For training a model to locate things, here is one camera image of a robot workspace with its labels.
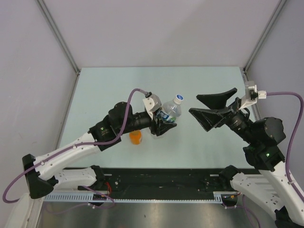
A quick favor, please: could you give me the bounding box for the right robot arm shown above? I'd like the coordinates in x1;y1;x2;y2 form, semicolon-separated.
189;86;304;228

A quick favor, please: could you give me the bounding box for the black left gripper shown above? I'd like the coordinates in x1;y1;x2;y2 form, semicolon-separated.
118;107;176;136

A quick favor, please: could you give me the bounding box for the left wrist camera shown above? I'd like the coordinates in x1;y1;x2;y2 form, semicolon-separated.
142;92;162;120

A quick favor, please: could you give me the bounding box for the right aluminium frame post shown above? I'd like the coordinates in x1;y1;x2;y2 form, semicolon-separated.
242;0;288;74

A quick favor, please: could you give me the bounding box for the left aluminium frame post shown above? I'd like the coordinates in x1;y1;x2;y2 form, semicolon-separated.
35;0;80;75

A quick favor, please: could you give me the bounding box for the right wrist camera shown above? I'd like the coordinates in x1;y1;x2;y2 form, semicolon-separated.
238;81;266;109

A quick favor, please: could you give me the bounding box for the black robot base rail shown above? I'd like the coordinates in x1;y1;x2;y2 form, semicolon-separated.
89;168;231;199

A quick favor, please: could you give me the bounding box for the small orange juice bottle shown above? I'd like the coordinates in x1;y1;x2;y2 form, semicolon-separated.
129;130;142;145

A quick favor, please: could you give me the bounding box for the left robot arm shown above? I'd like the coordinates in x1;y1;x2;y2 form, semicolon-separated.
22;102;177;199

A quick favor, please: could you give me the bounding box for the aluminium frame post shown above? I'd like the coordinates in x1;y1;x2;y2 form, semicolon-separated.
242;0;288;74
35;0;80;75

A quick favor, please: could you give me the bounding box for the white slotted cable duct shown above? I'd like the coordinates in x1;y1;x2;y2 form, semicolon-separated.
44;192;222;204

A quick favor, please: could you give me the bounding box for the clear bottle blue green label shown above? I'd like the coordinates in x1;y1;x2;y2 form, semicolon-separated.
151;94;185;140

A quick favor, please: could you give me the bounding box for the blue white Pocari cap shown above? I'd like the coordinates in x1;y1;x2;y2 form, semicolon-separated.
173;95;184;105

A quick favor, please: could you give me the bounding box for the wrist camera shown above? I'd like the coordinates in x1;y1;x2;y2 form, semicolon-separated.
238;81;266;109
142;92;162;120

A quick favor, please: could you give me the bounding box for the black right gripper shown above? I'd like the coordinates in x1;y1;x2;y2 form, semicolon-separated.
187;87;256;143

